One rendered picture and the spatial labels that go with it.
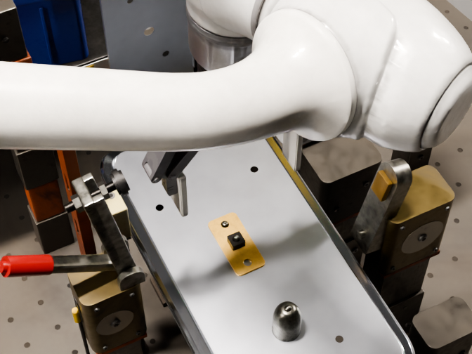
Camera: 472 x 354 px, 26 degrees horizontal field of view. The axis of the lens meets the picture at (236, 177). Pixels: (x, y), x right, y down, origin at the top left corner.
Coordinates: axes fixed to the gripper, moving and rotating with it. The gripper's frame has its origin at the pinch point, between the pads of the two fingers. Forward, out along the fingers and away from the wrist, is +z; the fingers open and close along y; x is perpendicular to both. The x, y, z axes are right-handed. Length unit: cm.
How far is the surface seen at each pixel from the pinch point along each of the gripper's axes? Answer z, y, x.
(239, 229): 13.2, 1.3, 1.6
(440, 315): 14.5, 16.9, -18.5
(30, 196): 28.6, -18.0, 28.7
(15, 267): -0.9, -25.2, -0.7
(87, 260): 4.0, -17.8, -0.1
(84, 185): -7.9, -16.4, 0.5
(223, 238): 13.2, -1.1, 1.3
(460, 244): 43, 39, 2
